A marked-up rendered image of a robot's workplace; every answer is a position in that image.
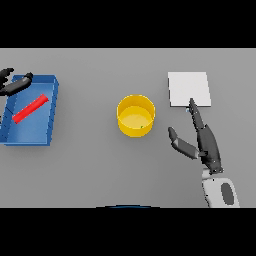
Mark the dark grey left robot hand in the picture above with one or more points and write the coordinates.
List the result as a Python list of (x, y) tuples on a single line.
[(15, 85)]

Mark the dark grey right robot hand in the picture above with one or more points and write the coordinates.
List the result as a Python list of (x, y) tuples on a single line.
[(208, 143)]

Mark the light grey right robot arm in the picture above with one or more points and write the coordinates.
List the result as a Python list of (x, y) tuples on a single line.
[(219, 191)]

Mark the red beaker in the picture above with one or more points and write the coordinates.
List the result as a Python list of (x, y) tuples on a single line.
[(30, 108)]

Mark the pale square measuring scale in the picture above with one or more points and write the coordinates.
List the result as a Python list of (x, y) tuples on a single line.
[(189, 89)]

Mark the yellow bowl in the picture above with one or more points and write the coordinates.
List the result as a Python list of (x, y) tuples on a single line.
[(136, 115)]

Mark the blue tray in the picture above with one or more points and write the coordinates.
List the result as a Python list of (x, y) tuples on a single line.
[(30, 113)]

